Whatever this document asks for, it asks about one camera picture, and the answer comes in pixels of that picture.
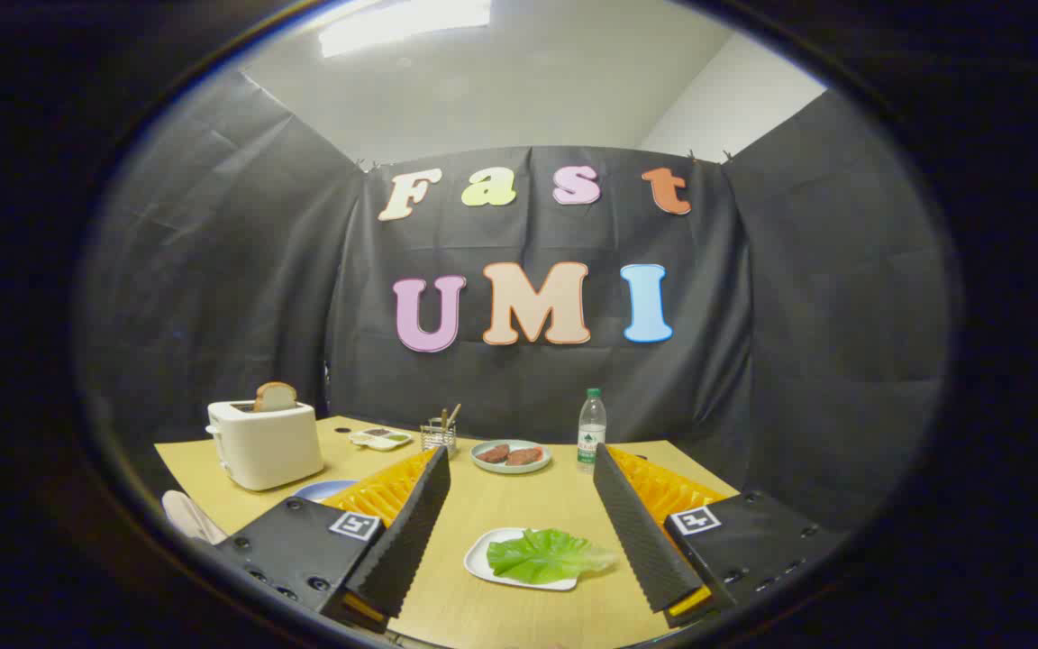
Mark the white square plate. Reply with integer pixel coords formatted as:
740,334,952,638
464,527,585,592

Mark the pale green round plate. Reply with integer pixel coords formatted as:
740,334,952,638
470,439,552,475

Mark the white divided condiment dish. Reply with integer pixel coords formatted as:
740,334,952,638
348,429,414,452

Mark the blue round plate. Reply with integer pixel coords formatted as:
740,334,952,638
292,480,360,503

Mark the pale beige cloth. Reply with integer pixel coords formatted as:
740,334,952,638
161,489,228,546

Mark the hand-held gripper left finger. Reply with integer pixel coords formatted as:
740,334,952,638
211,445,452,632

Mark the clear plastic water bottle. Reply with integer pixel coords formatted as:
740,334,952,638
577,388,607,467

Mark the green lettuce leaf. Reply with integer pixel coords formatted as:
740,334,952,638
486,528,619,585

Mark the toasted bread slice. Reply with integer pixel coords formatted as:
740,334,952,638
253,381,299,414

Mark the white toaster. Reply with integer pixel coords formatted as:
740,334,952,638
205,399,325,492

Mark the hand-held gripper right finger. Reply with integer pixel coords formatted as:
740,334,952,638
593,443,847,629

